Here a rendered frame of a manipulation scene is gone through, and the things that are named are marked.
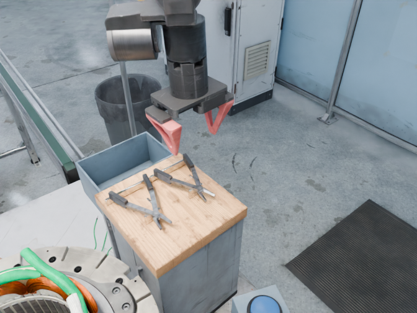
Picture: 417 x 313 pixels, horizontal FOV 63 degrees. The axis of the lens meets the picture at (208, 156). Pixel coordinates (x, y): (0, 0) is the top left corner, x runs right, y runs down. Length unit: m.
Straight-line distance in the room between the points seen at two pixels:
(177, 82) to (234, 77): 2.15
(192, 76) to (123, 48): 0.10
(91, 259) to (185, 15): 0.34
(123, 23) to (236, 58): 2.13
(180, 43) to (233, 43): 2.07
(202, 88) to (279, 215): 1.59
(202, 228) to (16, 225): 0.63
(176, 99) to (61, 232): 0.60
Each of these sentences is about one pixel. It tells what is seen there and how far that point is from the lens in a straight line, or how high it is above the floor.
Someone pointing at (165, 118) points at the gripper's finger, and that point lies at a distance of 0.50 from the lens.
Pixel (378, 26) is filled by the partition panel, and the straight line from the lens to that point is 2.52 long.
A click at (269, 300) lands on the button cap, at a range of 0.53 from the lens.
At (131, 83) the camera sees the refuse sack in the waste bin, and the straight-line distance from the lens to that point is 2.24.
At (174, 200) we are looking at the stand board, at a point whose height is 1.06.
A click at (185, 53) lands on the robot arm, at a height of 1.33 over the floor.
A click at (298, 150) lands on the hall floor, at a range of 2.51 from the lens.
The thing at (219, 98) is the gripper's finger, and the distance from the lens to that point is 0.52.
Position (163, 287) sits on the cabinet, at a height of 1.00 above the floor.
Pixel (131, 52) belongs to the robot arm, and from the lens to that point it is 0.48.
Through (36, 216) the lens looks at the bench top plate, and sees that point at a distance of 1.07.
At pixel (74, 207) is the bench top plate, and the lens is 1.05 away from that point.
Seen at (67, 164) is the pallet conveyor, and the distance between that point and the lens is 1.24.
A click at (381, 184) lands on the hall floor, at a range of 2.43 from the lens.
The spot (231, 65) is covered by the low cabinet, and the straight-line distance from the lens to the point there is 2.59.
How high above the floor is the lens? 1.51
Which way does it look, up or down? 39 degrees down
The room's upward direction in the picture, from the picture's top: straight up
